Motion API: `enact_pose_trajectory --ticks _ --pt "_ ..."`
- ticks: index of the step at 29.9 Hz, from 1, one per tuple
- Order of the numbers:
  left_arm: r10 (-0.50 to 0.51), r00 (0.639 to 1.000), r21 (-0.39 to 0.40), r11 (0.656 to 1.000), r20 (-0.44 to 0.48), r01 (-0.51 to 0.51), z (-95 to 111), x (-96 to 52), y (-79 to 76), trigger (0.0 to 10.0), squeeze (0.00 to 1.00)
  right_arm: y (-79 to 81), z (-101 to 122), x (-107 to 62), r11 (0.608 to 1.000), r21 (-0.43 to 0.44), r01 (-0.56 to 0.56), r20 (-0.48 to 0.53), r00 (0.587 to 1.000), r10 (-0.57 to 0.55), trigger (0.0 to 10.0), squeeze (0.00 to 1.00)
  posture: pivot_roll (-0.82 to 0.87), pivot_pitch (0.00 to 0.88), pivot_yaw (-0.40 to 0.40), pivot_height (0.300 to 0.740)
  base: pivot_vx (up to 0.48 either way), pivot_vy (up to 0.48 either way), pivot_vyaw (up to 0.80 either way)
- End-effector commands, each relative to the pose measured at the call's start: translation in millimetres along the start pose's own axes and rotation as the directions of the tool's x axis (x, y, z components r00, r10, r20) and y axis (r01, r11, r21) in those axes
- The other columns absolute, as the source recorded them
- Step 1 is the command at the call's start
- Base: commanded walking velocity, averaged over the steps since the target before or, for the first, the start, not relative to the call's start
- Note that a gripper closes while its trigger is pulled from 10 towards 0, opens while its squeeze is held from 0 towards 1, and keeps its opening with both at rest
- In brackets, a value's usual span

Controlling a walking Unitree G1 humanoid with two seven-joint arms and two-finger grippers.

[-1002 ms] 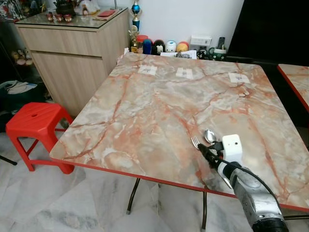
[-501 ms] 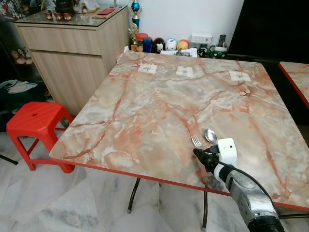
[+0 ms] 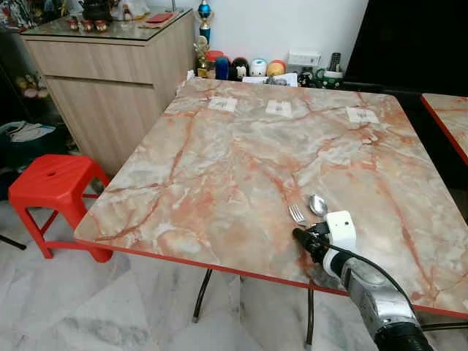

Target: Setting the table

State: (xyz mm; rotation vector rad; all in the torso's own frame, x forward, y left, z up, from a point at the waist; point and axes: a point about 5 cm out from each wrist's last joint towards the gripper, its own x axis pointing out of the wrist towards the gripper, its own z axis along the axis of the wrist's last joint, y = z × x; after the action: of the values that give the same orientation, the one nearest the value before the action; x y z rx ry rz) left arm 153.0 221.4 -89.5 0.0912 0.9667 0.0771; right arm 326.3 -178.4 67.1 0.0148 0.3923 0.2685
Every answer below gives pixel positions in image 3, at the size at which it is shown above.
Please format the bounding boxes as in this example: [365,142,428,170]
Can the silver metal spoon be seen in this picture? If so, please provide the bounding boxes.
[308,194,329,222]

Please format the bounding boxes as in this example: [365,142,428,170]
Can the silver metal fork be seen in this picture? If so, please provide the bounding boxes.
[288,204,309,230]

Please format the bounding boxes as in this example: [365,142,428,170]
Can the dark metal table leg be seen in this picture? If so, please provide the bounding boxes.
[305,285,317,349]
[191,268,215,325]

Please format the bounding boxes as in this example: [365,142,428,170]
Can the white paper tag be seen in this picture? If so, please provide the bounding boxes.
[208,97,239,113]
[264,100,294,117]
[345,107,380,124]

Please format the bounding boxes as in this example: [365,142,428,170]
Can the dark green mug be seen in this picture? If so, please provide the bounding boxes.
[315,68,345,89]

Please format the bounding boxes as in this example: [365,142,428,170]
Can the white printed papers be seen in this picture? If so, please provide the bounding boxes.
[241,72,300,88]

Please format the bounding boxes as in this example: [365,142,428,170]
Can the orange yellow round toy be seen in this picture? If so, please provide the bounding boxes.
[266,59,287,78]

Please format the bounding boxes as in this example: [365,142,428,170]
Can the white power strip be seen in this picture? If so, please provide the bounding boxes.
[287,50,322,69]

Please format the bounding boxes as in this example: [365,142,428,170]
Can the marble table with red edge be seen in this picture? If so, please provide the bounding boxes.
[420,92,468,166]

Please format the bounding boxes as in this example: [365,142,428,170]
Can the white round toy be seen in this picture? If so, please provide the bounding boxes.
[249,58,269,78]

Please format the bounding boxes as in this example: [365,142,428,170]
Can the black round toy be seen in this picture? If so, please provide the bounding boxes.
[230,57,250,82]

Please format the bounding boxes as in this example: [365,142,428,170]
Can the gold figure trophy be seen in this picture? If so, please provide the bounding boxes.
[192,35,212,78]

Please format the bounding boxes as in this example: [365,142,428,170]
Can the black screen panel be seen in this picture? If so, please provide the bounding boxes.
[344,0,468,96]

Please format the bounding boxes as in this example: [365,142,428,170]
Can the light wooden cabinet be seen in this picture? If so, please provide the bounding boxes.
[20,7,197,177]

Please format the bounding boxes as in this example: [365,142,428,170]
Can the blue ball trophy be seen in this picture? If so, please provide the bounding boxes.
[197,0,214,46]

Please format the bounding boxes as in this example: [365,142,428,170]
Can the red plastic stool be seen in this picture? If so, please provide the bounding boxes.
[8,154,115,263]

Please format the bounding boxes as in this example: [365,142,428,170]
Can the flat red box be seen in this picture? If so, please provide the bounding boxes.
[144,11,176,25]

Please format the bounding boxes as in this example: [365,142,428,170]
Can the white cloth pile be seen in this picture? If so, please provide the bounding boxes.
[0,121,57,144]

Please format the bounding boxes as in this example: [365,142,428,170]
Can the small red figurines row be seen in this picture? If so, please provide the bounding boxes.
[65,16,111,34]

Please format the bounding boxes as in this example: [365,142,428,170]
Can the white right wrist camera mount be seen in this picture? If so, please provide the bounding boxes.
[325,211,358,254]

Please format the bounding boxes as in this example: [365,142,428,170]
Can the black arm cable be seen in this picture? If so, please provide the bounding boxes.
[332,244,412,295]

